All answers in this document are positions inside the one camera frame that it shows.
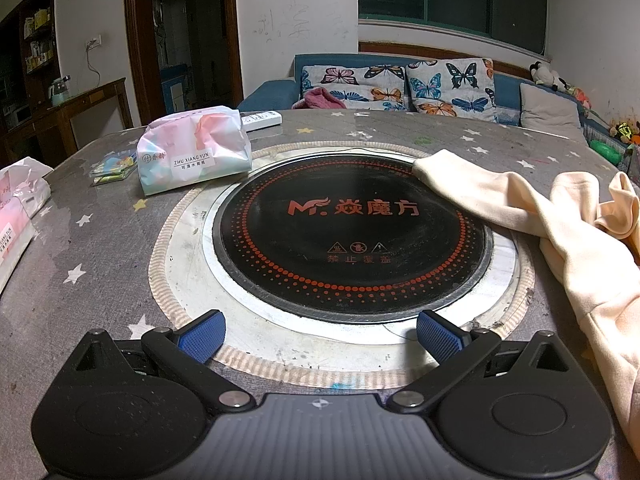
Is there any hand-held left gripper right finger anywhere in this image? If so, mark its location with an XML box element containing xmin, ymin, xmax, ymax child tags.
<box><xmin>387</xmin><ymin>310</ymin><xmax>573</xmax><ymax>413</ymax></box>

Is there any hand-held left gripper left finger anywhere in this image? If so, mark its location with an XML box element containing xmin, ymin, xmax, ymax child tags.
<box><xmin>70</xmin><ymin>310</ymin><xmax>256</xmax><ymax>415</ymax></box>

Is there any cream sweatshirt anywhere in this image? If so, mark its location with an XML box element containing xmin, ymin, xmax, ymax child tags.
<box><xmin>412</xmin><ymin>149</ymin><xmax>640</xmax><ymax>461</ymax></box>

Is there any grey star-print table cover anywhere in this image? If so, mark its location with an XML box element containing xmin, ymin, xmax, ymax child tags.
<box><xmin>0</xmin><ymin>107</ymin><xmax>640</xmax><ymax>480</ymax></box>

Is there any black round induction cooktop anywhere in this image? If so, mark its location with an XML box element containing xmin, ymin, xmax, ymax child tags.
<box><xmin>200</xmin><ymin>152</ymin><xmax>521</xmax><ymax>348</ymax></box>

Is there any pastel tissue pack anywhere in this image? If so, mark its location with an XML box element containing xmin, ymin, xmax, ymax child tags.
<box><xmin>136</xmin><ymin>105</ymin><xmax>252</xmax><ymax>197</ymax></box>
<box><xmin>0</xmin><ymin>156</ymin><xmax>52</xmax><ymax>296</ymax></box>

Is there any small colourful clear packet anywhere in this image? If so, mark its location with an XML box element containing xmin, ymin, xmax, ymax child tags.
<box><xmin>90</xmin><ymin>154</ymin><xmax>138</xmax><ymax>186</ymax></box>

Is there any white power strip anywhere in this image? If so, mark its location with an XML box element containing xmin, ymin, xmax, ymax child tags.
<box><xmin>240</xmin><ymin>110</ymin><xmax>283</xmax><ymax>133</ymax></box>

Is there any blue corner sofa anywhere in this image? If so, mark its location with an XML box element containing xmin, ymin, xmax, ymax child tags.
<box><xmin>237</xmin><ymin>53</ymin><xmax>640</xmax><ymax>181</ymax></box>

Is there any butterfly-print pillow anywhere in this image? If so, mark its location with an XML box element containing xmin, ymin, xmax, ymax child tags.
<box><xmin>406</xmin><ymin>58</ymin><xmax>500</xmax><ymax>123</ymax></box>
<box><xmin>300</xmin><ymin>64</ymin><xmax>408</xmax><ymax>112</ymax></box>

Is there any green round toy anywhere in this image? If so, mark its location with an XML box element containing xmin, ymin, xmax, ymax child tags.
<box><xmin>590</xmin><ymin>139</ymin><xmax>626</xmax><ymax>161</ymax></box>

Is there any grey pillow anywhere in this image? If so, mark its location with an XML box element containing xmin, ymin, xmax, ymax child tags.
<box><xmin>519</xmin><ymin>82</ymin><xmax>583</xmax><ymax>133</ymax></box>

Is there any wooden side desk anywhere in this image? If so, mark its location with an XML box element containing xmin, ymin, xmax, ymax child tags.
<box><xmin>0</xmin><ymin>77</ymin><xmax>133</xmax><ymax>153</ymax></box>

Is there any pink cloth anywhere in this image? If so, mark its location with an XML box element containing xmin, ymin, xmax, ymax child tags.
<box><xmin>291</xmin><ymin>87</ymin><xmax>347</xmax><ymax>111</ymax></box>

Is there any yellow black toy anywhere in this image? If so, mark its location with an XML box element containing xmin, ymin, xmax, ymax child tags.
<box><xmin>607</xmin><ymin>120</ymin><xmax>640</xmax><ymax>143</ymax></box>

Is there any orange plush toy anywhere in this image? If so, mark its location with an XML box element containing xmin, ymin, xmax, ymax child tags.
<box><xmin>567</xmin><ymin>85</ymin><xmax>592</xmax><ymax>110</ymax></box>

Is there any pale green kettle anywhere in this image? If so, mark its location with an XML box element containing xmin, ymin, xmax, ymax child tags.
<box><xmin>47</xmin><ymin>75</ymin><xmax>72</xmax><ymax>106</ymax></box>

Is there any black and white plush toy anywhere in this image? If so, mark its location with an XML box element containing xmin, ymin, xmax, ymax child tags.
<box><xmin>530</xmin><ymin>61</ymin><xmax>568</xmax><ymax>92</ymax></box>

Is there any wooden shelf cabinet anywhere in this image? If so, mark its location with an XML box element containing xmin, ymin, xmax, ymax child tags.
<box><xmin>0</xmin><ymin>0</ymin><xmax>57</xmax><ymax>126</ymax></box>

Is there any row of small shelf boxes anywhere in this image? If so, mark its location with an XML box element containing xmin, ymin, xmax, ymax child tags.
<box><xmin>22</xmin><ymin>7</ymin><xmax>55</xmax><ymax>73</ymax></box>

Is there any white power cord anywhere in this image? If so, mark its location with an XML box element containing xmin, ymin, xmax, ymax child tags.
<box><xmin>86</xmin><ymin>49</ymin><xmax>101</xmax><ymax>92</ymax></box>

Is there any wooden door frame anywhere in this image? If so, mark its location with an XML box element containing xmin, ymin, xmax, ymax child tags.
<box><xmin>123</xmin><ymin>0</ymin><xmax>244</xmax><ymax>126</ymax></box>

